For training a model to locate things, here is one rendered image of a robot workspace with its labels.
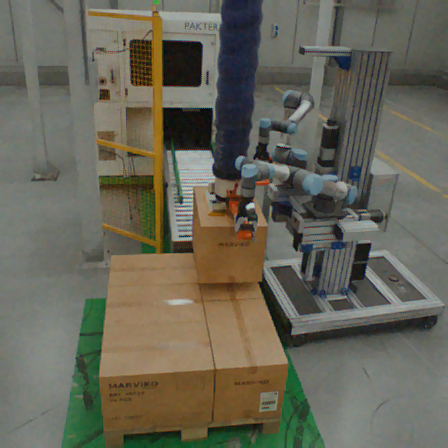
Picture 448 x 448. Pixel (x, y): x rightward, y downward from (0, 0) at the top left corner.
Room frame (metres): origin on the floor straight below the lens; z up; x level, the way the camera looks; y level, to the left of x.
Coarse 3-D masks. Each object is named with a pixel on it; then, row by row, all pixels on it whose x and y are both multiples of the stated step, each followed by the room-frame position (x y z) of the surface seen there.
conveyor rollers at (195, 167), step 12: (168, 156) 5.15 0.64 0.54; (180, 156) 5.17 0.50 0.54; (192, 156) 5.19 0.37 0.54; (204, 156) 5.21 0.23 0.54; (180, 168) 4.79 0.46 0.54; (192, 168) 4.81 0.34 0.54; (204, 168) 4.83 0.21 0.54; (192, 180) 4.46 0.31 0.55; (204, 180) 4.48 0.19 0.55; (192, 192) 4.18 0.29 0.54; (192, 204) 3.91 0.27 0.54; (180, 216) 3.70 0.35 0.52; (180, 228) 3.44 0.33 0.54
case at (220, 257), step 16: (192, 208) 3.07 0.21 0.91; (256, 208) 2.78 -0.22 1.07; (192, 224) 3.02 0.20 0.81; (208, 224) 2.52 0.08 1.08; (224, 224) 2.53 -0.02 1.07; (192, 240) 2.98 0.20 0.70; (208, 240) 2.49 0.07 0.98; (224, 240) 2.50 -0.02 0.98; (240, 240) 2.52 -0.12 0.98; (256, 240) 2.53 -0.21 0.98; (208, 256) 2.49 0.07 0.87; (224, 256) 2.51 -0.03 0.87; (240, 256) 2.52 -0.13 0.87; (256, 256) 2.54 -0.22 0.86; (208, 272) 2.49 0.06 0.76; (224, 272) 2.51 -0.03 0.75; (240, 272) 2.52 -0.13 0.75; (256, 272) 2.54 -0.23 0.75
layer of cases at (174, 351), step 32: (128, 256) 2.97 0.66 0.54; (160, 256) 3.00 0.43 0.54; (192, 256) 3.02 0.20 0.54; (128, 288) 2.58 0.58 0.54; (160, 288) 2.60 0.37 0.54; (192, 288) 2.62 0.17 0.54; (224, 288) 2.64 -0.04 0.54; (256, 288) 2.66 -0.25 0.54; (128, 320) 2.25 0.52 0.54; (160, 320) 2.27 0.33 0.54; (192, 320) 2.29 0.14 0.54; (224, 320) 2.30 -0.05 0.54; (256, 320) 2.32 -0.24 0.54; (128, 352) 1.98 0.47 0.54; (160, 352) 2.00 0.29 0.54; (192, 352) 2.01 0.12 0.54; (224, 352) 2.03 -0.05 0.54; (256, 352) 2.04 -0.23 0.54; (128, 384) 1.82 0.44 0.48; (160, 384) 1.85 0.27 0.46; (192, 384) 1.88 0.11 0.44; (224, 384) 1.91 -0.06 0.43; (256, 384) 1.94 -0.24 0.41; (128, 416) 1.82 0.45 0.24; (160, 416) 1.85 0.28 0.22; (192, 416) 1.88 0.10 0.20; (224, 416) 1.91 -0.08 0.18; (256, 416) 1.94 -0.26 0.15
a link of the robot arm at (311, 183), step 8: (296, 176) 2.55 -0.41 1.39; (304, 176) 2.52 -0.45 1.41; (312, 176) 2.50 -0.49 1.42; (320, 176) 2.52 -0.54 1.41; (296, 184) 2.53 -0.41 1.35; (304, 184) 2.49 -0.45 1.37; (312, 184) 2.48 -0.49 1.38; (320, 184) 2.51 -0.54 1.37; (328, 184) 2.62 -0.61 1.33; (336, 184) 2.70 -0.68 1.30; (344, 184) 2.76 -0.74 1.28; (312, 192) 2.48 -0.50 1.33; (320, 192) 2.60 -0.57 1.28; (328, 192) 2.62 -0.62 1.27; (336, 192) 2.67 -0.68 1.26; (344, 192) 2.72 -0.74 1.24; (352, 192) 2.73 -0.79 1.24; (344, 200) 2.74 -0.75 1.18; (352, 200) 2.76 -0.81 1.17
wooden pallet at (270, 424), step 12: (228, 420) 1.92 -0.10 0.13; (240, 420) 1.92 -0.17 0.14; (252, 420) 1.93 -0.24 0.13; (264, 420) 1.95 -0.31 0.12; (276, 420) 1.96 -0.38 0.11; (108, 432) 1.80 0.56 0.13; (120, 432) 1.81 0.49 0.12; (132, 432) 1.82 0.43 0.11; (144, 432) 1.83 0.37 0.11; (192, 432) 1.88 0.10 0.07; (204, 432) 1.89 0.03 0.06; (264, 432) 1.95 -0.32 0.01; (276, 432) 1.96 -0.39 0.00; (108, 444) 1.80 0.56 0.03; (120, 444) 1.81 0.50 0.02
